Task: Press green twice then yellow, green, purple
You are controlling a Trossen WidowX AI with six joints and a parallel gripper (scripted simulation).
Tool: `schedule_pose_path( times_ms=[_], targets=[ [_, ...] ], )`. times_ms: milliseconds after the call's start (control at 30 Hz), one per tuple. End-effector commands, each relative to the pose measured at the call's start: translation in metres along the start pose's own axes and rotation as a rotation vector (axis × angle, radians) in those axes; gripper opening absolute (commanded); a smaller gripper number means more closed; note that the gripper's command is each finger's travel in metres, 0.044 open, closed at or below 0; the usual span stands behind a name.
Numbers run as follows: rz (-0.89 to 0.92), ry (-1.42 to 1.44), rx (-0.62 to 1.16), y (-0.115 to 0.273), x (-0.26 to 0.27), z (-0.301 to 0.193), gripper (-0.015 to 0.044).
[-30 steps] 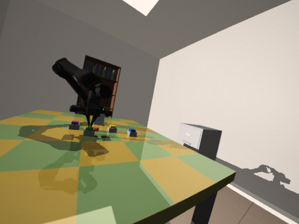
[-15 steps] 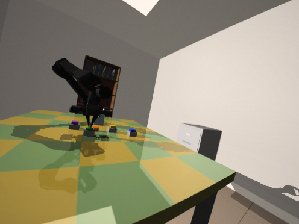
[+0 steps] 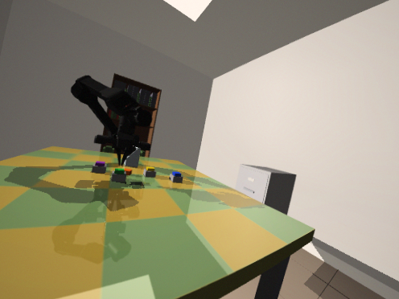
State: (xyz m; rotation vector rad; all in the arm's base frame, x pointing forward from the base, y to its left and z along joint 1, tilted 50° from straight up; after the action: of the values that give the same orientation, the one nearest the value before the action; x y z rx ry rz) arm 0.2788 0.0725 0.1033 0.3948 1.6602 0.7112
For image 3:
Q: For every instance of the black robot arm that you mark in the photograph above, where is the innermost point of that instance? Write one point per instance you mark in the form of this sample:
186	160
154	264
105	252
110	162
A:
86	90

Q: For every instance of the blue button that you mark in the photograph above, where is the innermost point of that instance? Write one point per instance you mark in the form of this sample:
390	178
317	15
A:
176	177

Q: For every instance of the yellow button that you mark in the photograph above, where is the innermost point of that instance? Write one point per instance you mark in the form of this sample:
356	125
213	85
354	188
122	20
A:
149	172

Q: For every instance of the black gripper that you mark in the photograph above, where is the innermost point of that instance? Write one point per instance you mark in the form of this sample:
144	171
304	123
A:
103	140

